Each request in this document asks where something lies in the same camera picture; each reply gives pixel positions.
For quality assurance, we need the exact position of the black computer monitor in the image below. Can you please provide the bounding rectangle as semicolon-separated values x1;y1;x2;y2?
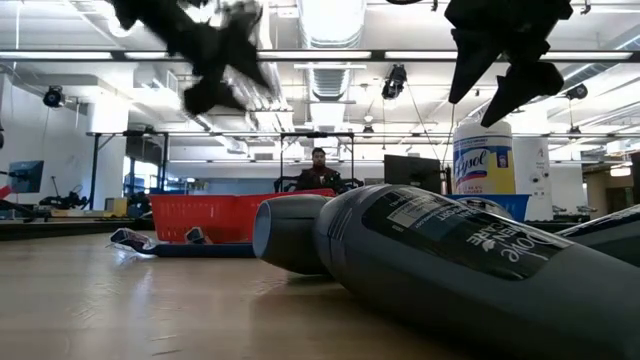
383;154;443;195

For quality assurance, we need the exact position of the black aluminium table frame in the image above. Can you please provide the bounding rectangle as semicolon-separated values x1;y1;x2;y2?
0;216;594;243

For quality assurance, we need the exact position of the yellow box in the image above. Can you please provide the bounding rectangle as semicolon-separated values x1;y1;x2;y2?
103;196;129;219

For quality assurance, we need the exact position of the wide red plastic basket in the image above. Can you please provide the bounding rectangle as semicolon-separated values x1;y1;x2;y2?
247;187;337;199

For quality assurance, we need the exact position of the blue plastic basket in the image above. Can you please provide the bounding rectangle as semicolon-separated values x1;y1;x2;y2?
443;193;532;224

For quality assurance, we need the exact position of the black metal overhead frame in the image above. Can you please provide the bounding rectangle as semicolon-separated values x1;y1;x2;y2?
85;129;357;211

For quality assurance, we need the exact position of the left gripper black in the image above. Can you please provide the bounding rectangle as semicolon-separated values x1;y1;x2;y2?
107;0;274;116

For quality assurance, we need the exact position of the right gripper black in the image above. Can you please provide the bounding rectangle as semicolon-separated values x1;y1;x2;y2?
443;0;574;129

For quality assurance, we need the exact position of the small dark monitor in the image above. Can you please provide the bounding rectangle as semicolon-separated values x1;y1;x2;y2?
8;159;46;195

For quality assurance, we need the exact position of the small red plastic basket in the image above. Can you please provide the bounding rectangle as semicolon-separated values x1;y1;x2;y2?
148;192;251;245

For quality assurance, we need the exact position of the person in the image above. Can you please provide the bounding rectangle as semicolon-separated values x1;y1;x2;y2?
293;146;347;195

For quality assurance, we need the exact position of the white round pillar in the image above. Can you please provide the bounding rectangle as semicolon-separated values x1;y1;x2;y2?
512;135;555;222

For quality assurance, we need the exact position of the black ceiling camera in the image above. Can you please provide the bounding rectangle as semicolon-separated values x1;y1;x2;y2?
380;63;408;101
41;84;67;109
565;82;590;102

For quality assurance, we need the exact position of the Lysol wipes canister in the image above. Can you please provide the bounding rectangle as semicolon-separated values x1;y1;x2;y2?
452;115;517;196

